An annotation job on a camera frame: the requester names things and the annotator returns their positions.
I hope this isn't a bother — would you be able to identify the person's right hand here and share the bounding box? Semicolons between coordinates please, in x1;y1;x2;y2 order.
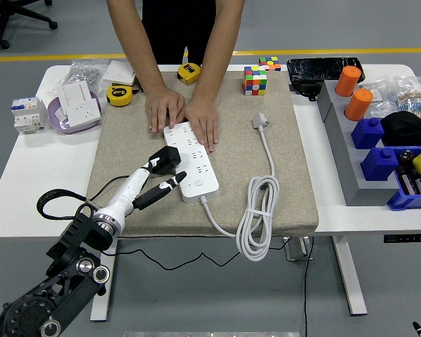
145;87;186;133

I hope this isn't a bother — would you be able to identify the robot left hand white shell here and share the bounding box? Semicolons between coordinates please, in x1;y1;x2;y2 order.
105;154;188;216

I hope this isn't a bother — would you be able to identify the person's left hand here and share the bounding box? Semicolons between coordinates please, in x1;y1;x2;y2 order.
180;96;220;154

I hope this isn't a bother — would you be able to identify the black plug with cord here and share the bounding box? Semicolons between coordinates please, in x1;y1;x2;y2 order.
89;146;292;271

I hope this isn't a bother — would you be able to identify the white power strip with cord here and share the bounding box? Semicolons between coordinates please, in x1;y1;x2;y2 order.
162;111;280;263

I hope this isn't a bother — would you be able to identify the yellow squarish tape measure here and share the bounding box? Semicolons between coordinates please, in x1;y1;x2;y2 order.
177;62;203;86

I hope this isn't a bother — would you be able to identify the grey-brown mat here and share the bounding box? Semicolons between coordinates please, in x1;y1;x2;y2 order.
86;70;320;238

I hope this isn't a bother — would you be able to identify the yellow round tape measure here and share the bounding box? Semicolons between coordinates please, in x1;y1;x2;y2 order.
105;82;143;107

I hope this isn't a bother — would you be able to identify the large colourful puzzle cube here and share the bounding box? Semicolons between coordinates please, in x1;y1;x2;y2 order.
241;65;269;96

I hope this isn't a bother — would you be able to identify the person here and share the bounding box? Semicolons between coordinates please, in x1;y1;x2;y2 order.
142;0;218;66

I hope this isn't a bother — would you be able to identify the small colourful puzzle cube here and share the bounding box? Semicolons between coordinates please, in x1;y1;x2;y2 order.
258;55;282;72

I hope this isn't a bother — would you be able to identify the clear bag of screws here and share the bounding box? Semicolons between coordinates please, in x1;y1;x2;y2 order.
47;59;109;95

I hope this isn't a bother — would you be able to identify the black table control panel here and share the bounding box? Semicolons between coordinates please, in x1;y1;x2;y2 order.
383;234;421;244

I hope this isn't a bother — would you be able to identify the purple bowl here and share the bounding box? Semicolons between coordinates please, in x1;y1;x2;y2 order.
47;90;102;135

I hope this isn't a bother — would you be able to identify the small black device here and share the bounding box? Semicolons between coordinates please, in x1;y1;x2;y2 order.
290;79;323;103

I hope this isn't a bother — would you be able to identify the white circuit breaker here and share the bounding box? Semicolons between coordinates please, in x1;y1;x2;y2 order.
10;96;48;134

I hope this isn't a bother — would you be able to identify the black glossy tray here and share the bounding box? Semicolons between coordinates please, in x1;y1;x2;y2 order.
286;57;367;85

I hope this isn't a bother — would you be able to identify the blue plastic bin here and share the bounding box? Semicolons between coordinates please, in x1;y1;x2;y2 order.
386;146;421;211

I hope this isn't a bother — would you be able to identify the grey stepped base block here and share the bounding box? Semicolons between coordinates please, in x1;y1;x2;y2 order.
316;79;399;207

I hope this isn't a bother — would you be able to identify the orange cylinder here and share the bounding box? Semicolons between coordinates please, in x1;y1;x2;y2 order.
343;88;374;122
335;65;362;98

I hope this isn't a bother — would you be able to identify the blue block with knob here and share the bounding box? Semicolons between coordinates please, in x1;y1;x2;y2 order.
360;146;400;182
351;117;386;150

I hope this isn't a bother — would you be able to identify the clear bag of parts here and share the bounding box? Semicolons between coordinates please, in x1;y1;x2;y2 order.
359;79;400;119

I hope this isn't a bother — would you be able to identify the black office chair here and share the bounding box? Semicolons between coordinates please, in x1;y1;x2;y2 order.
0;0;59;50

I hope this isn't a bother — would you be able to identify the black cloth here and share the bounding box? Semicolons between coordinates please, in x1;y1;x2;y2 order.
379;111;421;147

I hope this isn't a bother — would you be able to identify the clear bag of resistors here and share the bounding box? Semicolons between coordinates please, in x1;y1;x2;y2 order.
394;75;421;119

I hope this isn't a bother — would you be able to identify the white flat switch plate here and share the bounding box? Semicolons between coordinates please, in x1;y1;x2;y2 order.
101;60;137;86

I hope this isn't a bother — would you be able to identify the white wall socket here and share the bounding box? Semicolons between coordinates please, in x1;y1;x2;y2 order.
65;98;102;128

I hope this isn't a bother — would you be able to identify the white switch panel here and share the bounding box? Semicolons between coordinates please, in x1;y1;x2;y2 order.
58;80;94;110

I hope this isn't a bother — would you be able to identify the black hanging cable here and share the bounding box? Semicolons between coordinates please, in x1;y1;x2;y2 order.
301;235;315;337

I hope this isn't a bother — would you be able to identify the silver metal bracket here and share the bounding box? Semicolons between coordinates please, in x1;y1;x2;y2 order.
282;235;315;263

